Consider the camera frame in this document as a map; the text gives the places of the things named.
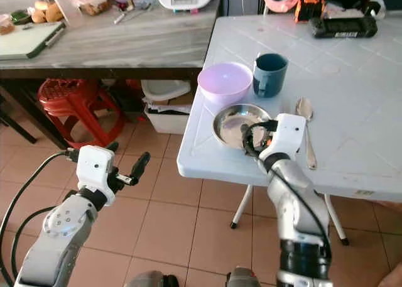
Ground clear plastic food container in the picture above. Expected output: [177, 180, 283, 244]
[77, 0, 111, 16]

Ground white plastic folding table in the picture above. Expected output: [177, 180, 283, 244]
[176, 13, 402, 247]

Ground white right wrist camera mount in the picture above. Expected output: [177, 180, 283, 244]
[261, 112, 307, 160]

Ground brown bread buns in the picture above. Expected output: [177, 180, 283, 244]
[31, 1, 65, 24]

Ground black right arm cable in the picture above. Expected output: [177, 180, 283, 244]
[273, 166, 334, 259]

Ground round stainless steel plate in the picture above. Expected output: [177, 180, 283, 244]
[212, 103, 273, 150]

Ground white cutting board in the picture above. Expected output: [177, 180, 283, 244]
[0, 21, 67, 61]

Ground red plastic stool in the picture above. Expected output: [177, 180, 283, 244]
[37, 78, 121, 152]

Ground orange and black device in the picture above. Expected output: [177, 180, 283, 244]
[295, 0, 328, 23]

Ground white plastic storage bin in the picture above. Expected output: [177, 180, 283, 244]
[141, 79, 193, 136]

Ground small green bowl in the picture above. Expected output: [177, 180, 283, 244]
[9, 9, 33, 26]

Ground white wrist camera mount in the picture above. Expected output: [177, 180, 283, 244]
[76, 145, 116, 194]
[261, 112, 307, 160]

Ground large purple plastic bowl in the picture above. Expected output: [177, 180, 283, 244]
[197, 62, 254, 106]

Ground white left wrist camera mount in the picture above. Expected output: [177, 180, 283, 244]
[76, 145, 116, 194]

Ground small clear snack tub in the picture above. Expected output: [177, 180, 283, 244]
[0, 13, 15, 36]

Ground grey robot leg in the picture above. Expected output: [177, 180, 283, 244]
[124, 271, 180, 287]
[225, 266, 262, 287]

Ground grey wood-top counter table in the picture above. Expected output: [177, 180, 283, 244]
[0, 0, 222, 151]

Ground black rectangular tray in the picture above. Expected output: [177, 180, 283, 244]
[308, 15, 379, 40]

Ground grey right robot leg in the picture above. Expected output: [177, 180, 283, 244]
[225, 266, 262, 287]

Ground steel spoon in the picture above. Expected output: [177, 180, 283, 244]
[296, 97, 318, 171]

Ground grey left robot leg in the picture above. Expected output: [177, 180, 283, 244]
[124, 271, 180, 287]

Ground steel kitchen utensil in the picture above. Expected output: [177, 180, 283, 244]
[113, 3, 155, 25]

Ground dark teal mug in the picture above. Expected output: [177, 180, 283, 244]
[252, 52, 290, 99]

